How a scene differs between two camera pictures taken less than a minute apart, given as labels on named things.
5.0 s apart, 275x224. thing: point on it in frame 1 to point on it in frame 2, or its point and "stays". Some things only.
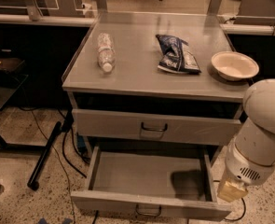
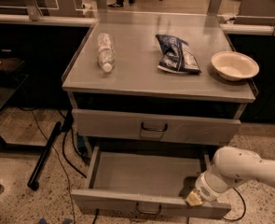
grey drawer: (163, 181) stays
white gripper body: (243, 167) to (202, 189)
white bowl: (235, 65) stays
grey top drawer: (154, 127) stays
